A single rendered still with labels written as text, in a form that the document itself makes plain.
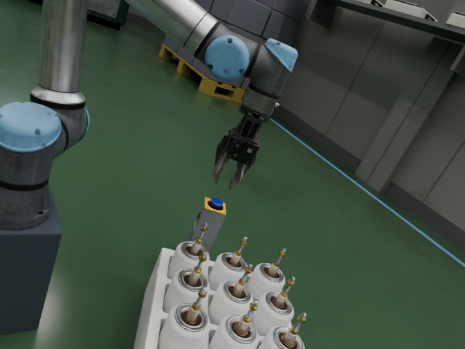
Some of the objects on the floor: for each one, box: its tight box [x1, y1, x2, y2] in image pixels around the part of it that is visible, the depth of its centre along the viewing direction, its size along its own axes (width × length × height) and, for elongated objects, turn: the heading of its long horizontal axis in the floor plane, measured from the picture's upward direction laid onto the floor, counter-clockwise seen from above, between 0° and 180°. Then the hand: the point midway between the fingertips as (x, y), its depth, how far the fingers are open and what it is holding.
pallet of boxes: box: [158, 0, 311, 104], centre depth 441 cm, size 138×88×131 cm, turn 171°
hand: (224, 180), depth 94 cm, fingers open, 3 cm apart
